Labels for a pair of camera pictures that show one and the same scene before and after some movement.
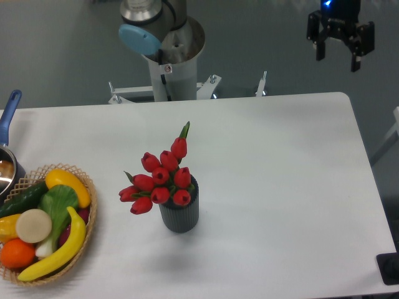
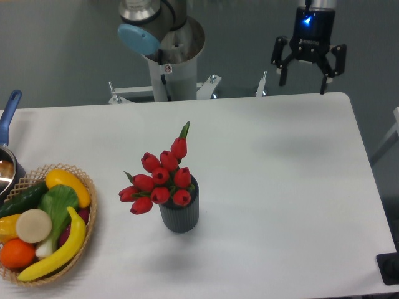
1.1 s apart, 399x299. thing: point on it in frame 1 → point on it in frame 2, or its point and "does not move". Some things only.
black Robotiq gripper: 340,17 → 313,33
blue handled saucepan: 11,172 does not move
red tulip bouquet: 168,180 does not move
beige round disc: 33,225 does not move
